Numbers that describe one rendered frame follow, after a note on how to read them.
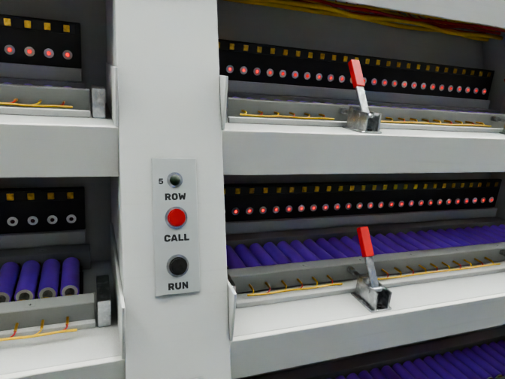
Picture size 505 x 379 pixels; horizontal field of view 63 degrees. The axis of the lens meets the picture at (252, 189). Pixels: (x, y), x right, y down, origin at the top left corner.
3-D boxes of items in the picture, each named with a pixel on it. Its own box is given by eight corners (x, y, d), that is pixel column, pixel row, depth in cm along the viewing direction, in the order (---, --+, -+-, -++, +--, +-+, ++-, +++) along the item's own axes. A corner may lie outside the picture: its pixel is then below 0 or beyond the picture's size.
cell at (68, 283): (80, 270, 48) (80, 299, 42) (62, 271, 48) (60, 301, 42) (79, 256, 48) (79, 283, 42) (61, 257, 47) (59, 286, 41)
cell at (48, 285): (60, 271, 47) (58, 301, 42) (43, 274, 47) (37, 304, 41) (59, 257, 47) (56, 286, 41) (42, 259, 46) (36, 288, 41)
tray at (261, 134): (600, 171, 63) (631, 77, 59) (219, 175, 41) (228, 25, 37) (485, 144, 81) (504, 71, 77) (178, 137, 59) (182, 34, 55)
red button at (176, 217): (185, 225, 37) (185, 208, 37) (167, 227, 36) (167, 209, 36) (183, 225, 38) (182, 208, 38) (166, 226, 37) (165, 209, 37)
